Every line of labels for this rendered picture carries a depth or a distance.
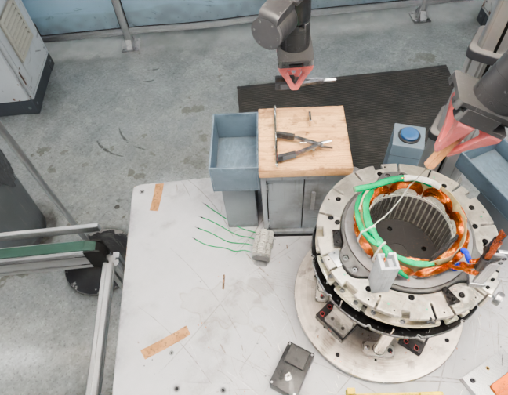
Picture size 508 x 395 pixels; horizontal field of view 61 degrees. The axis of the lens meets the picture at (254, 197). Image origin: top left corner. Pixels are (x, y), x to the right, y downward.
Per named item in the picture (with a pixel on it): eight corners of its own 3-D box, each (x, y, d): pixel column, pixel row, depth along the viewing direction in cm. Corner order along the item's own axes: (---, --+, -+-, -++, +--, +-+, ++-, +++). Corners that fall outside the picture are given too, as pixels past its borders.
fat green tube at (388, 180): (353, 196, 77) (354, 190, 75) (350, 179, 79) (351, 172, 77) (436, 194, 76) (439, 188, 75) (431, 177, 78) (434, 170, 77)
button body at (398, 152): (399, 211, 117) (424, 149, 96) (372, 206, 118) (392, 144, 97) (400, 190, 121) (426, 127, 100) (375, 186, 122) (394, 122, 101)
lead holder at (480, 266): (474, 272, 62) (484, 261, 59) (467, 247, 65) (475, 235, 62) (502, 271, 62) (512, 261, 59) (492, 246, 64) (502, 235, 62)
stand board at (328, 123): (259, 178, 93) (258, 171, 91) (259, 115, 104) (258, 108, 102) (352, 175, 92) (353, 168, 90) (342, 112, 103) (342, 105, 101)
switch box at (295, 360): (269, 387, 93) (268, 382, 89) (288, 346, 98) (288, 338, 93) (295, 401, 91) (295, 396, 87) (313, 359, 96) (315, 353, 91)
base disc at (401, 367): (298, 384, 92) (298, 383, 91) (291, 227, 114) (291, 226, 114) (484, 383, 90) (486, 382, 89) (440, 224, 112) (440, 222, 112)
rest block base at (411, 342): (397, 342, 95) (398, 341, 94) (412, 314, 98) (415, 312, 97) (419, 356, 93) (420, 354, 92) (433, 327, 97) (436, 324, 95)
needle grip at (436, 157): (427, 170, 62) (455, 141, 57) (422, 161, 63) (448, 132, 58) (436, 169, 62) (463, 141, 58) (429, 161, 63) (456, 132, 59)
